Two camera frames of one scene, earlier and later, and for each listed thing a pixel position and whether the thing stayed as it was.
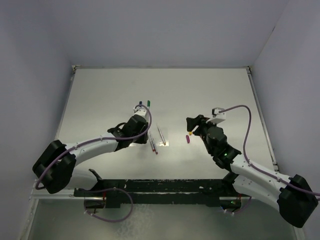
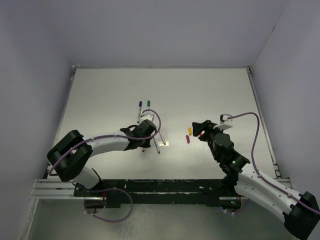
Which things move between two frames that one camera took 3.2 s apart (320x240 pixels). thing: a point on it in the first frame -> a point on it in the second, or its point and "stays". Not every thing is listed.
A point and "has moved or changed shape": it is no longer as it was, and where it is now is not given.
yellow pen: x=163 y=141 stays
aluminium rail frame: x=40 y=193 stays
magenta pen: x=156 y=152 has moved or changed shape
